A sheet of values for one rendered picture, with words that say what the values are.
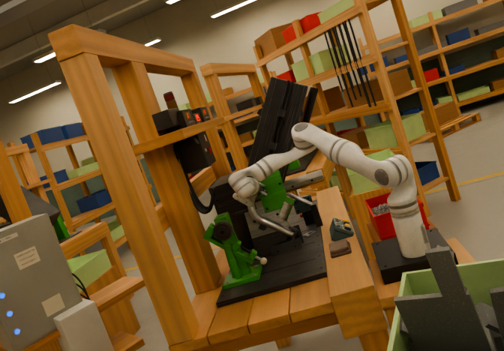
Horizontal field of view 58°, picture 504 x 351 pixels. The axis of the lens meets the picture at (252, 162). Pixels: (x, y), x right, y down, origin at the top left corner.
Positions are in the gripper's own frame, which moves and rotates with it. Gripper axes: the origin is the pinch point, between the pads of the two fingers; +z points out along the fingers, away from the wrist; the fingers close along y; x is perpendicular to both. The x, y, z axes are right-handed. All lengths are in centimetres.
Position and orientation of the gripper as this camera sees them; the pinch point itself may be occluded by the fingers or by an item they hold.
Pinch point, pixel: (256, 187)
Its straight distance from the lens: 201.4
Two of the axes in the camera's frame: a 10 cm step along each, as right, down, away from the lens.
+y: -8.6, -4.6, 2.2
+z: 1.9, 1.0, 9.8
